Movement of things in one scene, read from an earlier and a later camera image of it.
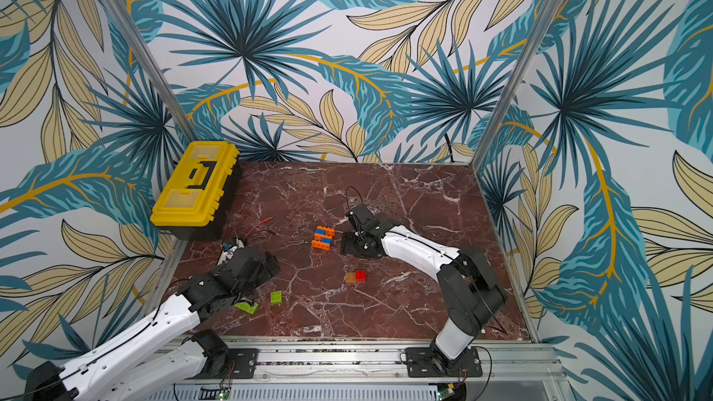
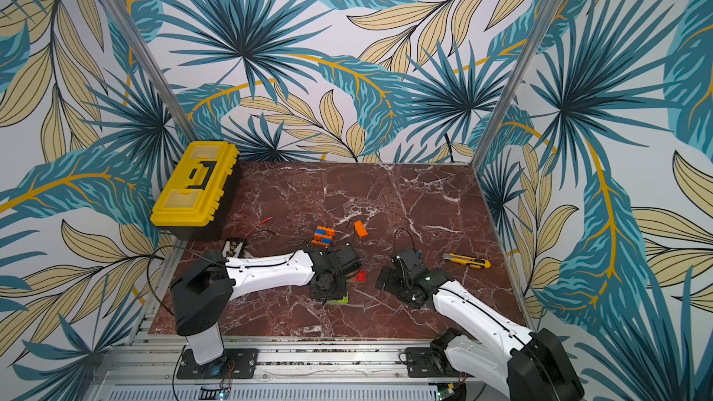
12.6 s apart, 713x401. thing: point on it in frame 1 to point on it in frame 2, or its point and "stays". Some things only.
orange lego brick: (320, 245) stays
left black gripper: (265, 274) to (343, 291)
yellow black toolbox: (195, 204) stays
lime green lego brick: (246, 307) to (344, 300)
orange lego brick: (328, 230) stays
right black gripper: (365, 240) to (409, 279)
